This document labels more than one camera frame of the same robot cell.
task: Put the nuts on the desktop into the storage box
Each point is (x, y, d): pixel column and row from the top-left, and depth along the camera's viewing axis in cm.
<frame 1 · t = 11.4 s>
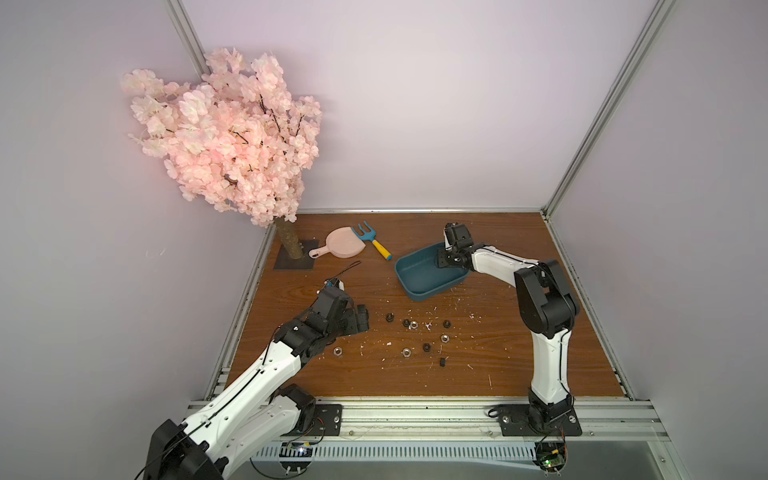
left hand: (359, 314, 80), fingers open
right hand: (445, 249, 102), fingers open
pink plastic dustpan: (342, 242, 113), on the table
blue yellow toy rake: (369, 236, 115), on the table
teal plastic storage box: (420, 276, 103), on the table
black nut far left: (389, 317, 94), on the table
silver nut upper middle: (414, 325, 91), on the table
silver nut right: (445, 338, 87), point 2 cm above the table
silver nut lower centre: (406, 352, 85), point 2 cm above the table
black nut lowest: (443, 362, 85), on the table

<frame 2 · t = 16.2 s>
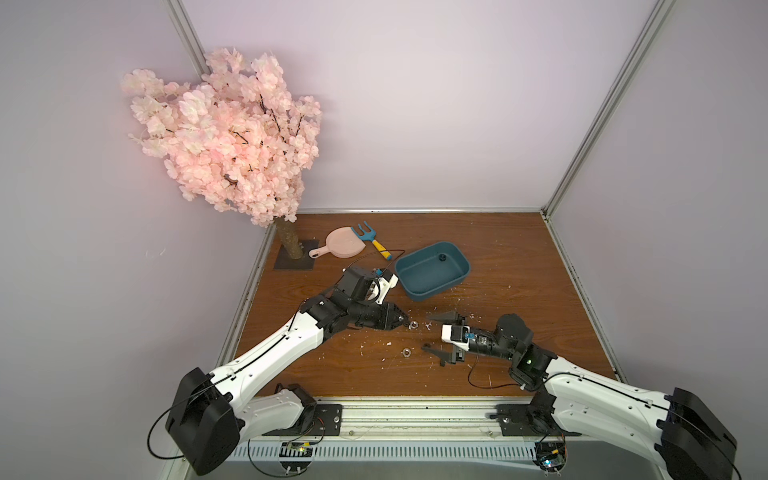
left hand: (409, 320, 73), fingers closed
right hand: (428, 325, 69), fingers open
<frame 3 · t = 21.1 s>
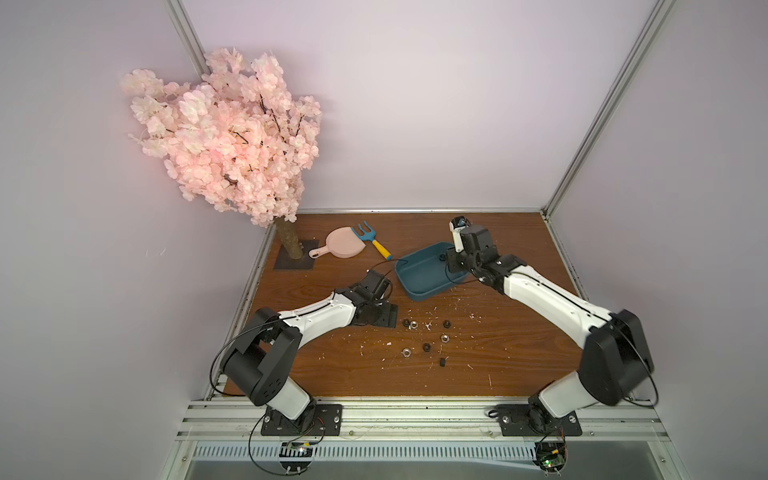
left hand: (389, 315, 89), fingers open
right hand: (455, 244, 85), fingers open
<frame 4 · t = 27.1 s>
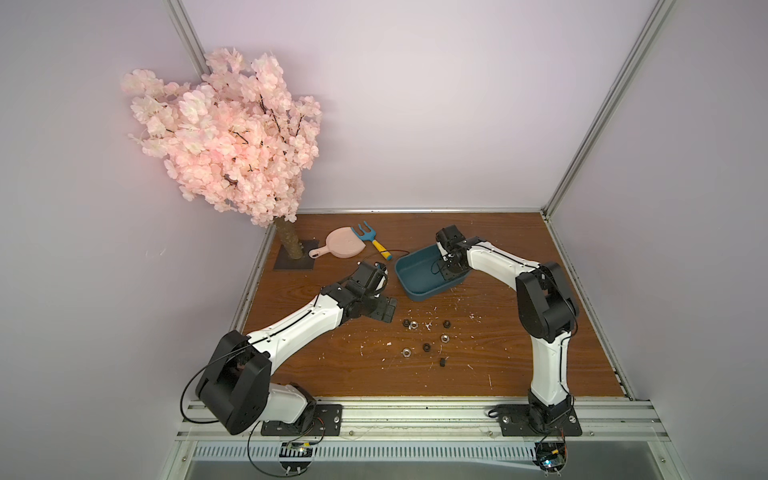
left hand: (385, 302, 85), fingers open
right hand: (454, 262, 99), fingers closed
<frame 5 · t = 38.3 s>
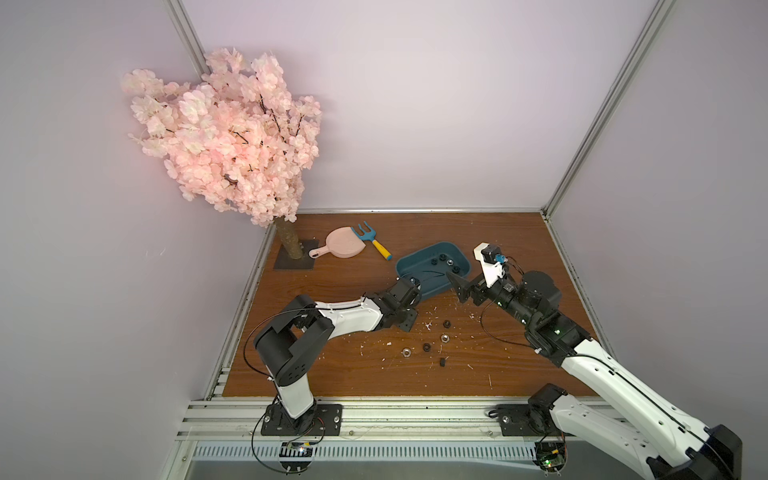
left hand: (414, 315, 91), fingers closed
right hand: (466, 256, 69), fingers open
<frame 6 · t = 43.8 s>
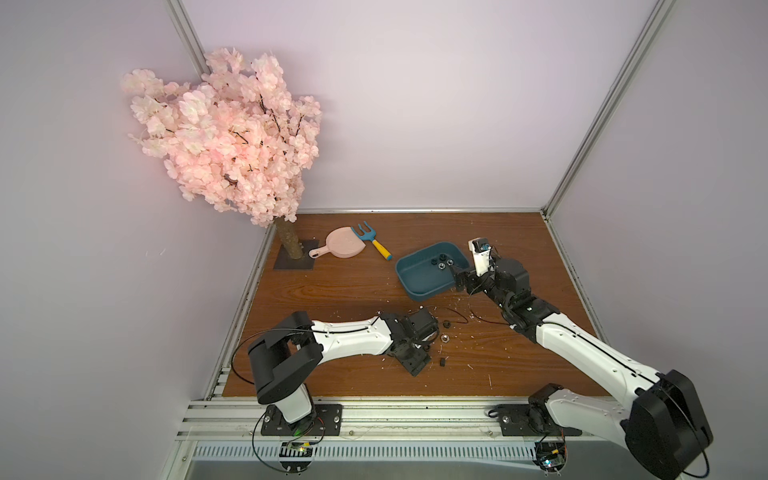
left hand: (418, 358, 83), fingers open
right hand: (469, 255, 80), fingers open
